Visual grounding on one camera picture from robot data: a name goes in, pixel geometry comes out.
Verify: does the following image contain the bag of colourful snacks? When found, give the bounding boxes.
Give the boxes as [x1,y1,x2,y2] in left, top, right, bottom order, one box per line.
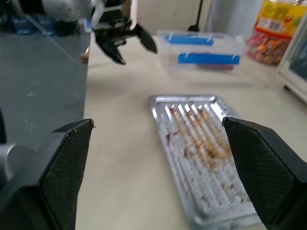
[245,0,307,66]

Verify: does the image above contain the clear plastic box blue clips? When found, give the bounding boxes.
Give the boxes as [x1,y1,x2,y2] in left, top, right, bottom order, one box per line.
[156,29,247,75]

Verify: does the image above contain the white oven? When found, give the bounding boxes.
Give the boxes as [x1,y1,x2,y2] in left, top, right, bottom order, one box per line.
[275,23,307,104]

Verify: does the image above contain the silver robot body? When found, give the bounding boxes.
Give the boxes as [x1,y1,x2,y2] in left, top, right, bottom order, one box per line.
[0,143,37,190]

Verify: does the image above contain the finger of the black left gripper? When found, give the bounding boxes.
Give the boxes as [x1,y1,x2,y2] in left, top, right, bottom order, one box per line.
[95,38,127,66]
[130,23,159,54]

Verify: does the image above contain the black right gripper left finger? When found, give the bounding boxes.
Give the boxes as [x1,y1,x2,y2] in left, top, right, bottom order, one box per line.
[0,118,94,230]

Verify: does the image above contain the small brown object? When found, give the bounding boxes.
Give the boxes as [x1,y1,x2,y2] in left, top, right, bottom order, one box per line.
[79,46,90,64]

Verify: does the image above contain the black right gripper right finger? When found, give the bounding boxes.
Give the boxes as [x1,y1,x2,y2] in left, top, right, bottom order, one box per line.
[222,116,307,230]

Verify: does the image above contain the black stand pole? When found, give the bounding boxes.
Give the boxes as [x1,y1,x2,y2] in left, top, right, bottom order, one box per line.
[187,0,205,32]

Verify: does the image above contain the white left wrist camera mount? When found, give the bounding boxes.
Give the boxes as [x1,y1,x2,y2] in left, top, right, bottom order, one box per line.
[91,0,126,30]

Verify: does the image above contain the silver ribbed metal tray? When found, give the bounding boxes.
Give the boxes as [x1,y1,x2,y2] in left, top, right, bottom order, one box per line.
[147,94,264,229]

